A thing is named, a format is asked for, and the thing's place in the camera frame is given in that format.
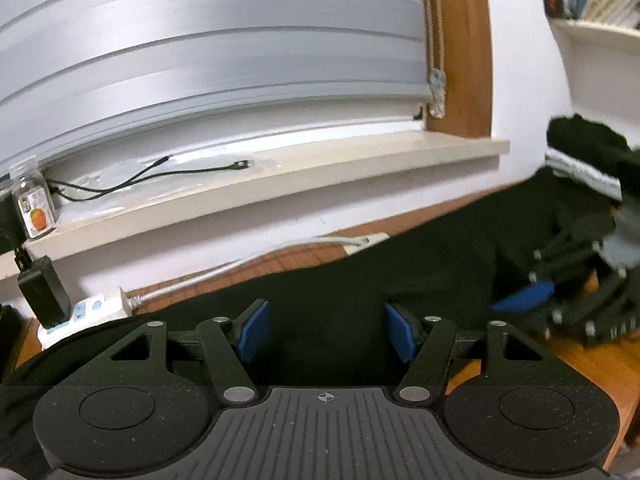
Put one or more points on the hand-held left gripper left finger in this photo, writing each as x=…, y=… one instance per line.
x=252, y=332

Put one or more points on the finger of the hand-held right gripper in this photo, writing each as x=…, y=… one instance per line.
x=600, y=310
x=525, y=297

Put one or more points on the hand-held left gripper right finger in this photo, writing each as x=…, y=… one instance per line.
x=400, y=332

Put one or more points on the black garment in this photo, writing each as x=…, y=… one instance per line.
x=350, y=280
x=590, y=135

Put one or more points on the grey striped folded garment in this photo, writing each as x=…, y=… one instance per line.
x=580, y=170

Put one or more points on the black folded garment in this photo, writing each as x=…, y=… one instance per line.
x=590, y=135

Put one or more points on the beige window sill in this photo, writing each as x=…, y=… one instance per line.
x=300, y=170

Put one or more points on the white bookshelf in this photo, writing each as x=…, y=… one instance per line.
x=600, y=70

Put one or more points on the black power adapter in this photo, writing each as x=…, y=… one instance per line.
x=45, y=290

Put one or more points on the clear jar orange label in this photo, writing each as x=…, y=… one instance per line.
x=35, y=210

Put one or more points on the black box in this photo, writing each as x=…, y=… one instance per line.
x=7, y=225

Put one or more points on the grey window blind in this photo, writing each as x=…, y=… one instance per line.
x=200, y=35

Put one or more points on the white window frame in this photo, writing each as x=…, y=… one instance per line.
x=300, y=125

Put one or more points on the wooden window frame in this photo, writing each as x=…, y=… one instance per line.
x=470, y=35

